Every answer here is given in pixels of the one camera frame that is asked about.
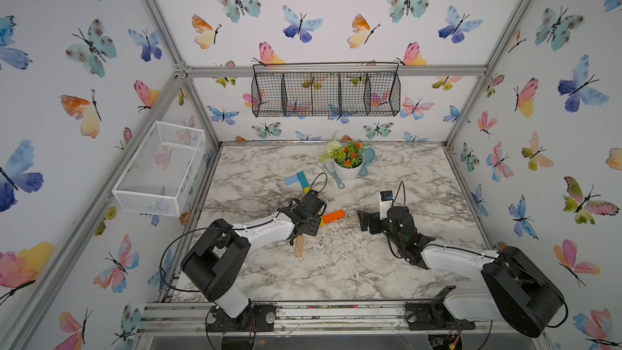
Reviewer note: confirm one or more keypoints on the teal block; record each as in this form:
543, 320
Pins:
303, 181

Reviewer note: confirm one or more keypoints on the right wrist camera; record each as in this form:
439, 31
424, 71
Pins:
385, 203

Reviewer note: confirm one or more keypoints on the black wire basket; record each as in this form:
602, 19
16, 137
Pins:
310, 90

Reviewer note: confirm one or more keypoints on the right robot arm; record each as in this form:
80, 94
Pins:
513, 289

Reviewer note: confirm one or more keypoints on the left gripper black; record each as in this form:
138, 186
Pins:
315, 226

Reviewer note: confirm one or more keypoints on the light blue block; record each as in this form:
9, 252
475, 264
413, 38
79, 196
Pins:
291, 180

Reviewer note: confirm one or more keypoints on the light blue dustpan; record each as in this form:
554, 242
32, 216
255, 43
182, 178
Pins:
369, 157

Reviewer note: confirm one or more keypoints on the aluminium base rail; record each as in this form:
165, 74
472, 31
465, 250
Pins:
311, 318

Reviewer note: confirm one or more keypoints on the white mesh basket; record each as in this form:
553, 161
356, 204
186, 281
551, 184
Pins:
158, 178

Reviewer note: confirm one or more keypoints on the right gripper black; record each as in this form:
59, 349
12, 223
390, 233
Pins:
374, 219

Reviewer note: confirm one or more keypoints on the white flower pot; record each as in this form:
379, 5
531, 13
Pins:
346, 175

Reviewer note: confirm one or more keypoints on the red orange block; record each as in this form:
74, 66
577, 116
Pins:
334, 216

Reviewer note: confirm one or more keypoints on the teal small brush handle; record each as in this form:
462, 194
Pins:
330, 167

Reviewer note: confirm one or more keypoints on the artificial green orange plant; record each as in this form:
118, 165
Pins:
347, 155

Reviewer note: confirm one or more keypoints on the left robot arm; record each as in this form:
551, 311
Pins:
214, 262

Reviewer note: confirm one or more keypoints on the natural wood block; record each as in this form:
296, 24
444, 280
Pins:
299, 246

